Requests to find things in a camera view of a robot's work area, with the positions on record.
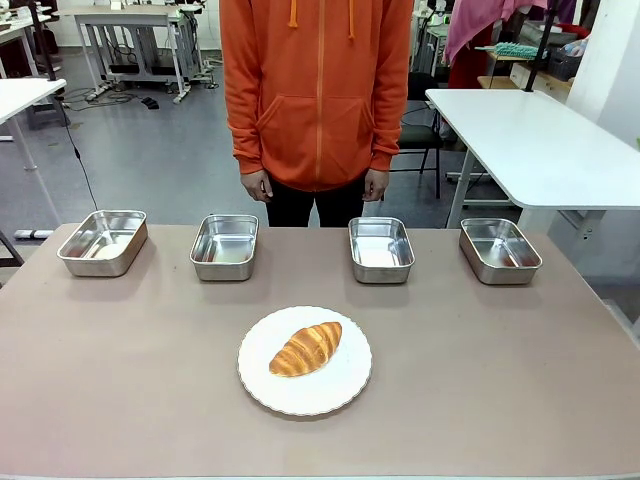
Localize small white side table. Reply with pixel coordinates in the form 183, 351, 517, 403
0, 78, 68, 226

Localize white scalloped plate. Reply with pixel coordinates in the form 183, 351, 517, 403
236, 305, 374, 417

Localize person's right hand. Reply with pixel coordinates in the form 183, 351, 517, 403
239, 170, 275, 204

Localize person's left hand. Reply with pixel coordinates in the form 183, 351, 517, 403
362, 168, 390, 203

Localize black floor cable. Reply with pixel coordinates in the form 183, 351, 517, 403
58, 97, 100, 211

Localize teal microfibre duster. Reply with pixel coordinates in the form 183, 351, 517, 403
474, 41, 545, 62

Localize dark red hanging garment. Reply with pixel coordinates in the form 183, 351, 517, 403
447, 24, 497, 90

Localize black trousers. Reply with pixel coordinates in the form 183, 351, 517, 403
265, 174, 369, 229

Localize person's left forearm orange sleeve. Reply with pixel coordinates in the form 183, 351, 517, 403
368, 94, 404, 173

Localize wooden shelf unit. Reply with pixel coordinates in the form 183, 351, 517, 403
477, 49, 574, 104

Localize pink hanging cloth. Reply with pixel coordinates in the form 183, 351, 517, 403
443, 0, 549, 65

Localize person in orange hoodie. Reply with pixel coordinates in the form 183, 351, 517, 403
219, 0, 416, 193

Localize rectangular stainless steel container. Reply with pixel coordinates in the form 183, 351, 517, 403
348, 216, 416, 285
56, 209, 149, 278
189, 214, 260, 282
458, 217, 544, 286

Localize grey plastic crate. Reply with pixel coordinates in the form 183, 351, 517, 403
547, 43, 587, 82

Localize golden brown croissant bread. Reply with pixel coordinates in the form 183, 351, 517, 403
268, 321, 344, 378

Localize grey background workbench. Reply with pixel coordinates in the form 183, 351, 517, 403
73, 4, 206, 105

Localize black camera stand pole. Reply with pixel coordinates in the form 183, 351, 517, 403
522, 0, 559, 94
27, 0, 58, 83

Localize person's right forearm orange sleeve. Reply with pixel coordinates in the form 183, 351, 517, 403
230, 94, 269, 176

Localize black folding chair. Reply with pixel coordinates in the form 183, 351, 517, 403
398, 72, 447, 200

